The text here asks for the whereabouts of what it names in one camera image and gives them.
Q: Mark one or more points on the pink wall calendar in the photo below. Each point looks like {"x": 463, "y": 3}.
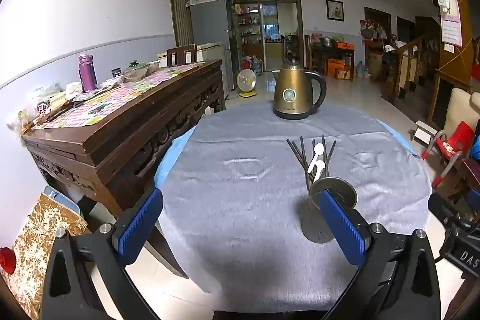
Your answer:
{"x": 452, "y": 24}

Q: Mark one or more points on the carved wooden sideboard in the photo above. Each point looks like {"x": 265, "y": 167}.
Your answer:
{"x": 112, "y": 140}

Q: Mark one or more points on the metal utensil holder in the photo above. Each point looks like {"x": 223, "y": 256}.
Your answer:
{"x": 318, "y": 226}

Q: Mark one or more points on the wooden stair railing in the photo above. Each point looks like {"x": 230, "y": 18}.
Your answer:
{"x": 407, "y": 65}

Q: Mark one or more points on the red round object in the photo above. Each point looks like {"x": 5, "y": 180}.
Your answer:
{"x": 7, "y": 260}

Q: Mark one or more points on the blue water jug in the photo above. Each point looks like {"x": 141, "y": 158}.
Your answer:
{"x": 258, "y": 67}
{"x": 360, "y": 70}

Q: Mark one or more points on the wooden chair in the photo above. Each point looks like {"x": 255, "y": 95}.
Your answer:
{"x": 182, "y": 55}

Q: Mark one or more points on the bowl with glass lid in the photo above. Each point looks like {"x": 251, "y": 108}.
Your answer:
{"x": 135, "y": 72}

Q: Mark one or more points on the bronze electric kettle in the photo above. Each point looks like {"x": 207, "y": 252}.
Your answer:
{"x": 292, "y": 95}

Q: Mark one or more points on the white chest freezer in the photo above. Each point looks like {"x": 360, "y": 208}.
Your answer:
{"x": 210, "y": 52}

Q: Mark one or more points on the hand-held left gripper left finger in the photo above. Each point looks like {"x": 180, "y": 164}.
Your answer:
{"x": 140, "y": 226}

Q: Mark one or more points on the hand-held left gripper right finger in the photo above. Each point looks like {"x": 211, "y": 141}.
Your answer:
{"x": 341, "y": 230}

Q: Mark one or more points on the checkered plastic tablecloth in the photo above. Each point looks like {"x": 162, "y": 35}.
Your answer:
{"x": 112, "y": 98}

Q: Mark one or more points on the blue table cover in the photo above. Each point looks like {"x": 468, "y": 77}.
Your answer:
{"x": 168, "y": 162}

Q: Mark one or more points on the white spoon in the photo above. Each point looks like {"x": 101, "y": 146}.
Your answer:
{"x": 317, "y": 166}

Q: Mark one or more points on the pantry shelf with bottles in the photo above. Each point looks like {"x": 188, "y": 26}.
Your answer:
{"x": 247, "y": 31}

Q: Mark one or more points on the grey refrigerator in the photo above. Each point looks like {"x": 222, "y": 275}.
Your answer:
{"x": 208, "y": 20}

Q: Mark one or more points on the gold patterned cushion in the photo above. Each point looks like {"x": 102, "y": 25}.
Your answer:
{"x": 41, "y": 241}

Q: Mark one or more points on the grey tablecloth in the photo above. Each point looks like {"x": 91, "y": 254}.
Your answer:
{"x": 240, "y": 230}

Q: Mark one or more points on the framed wall picture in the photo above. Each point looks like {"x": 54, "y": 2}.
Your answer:
{"x": 335, "y": 10}

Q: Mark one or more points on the orange cardboard box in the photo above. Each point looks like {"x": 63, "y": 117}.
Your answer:
{"x": 335, "y": 67}

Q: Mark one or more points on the dark wooden side table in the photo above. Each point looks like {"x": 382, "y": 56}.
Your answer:
{"x": 333, "y": 50}

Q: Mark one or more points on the red plastic chair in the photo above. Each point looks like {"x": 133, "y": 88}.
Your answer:
{"x": 455, "y": 140}

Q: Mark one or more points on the beige armchair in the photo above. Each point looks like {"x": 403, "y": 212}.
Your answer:
{"x": 459, "y": 106}

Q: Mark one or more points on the purple thermos bottle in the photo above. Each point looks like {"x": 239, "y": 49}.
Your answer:
{"x": 87, "y": 74}

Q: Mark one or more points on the white step stool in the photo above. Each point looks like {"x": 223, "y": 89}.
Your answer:
{"x": 425, "y": 128}

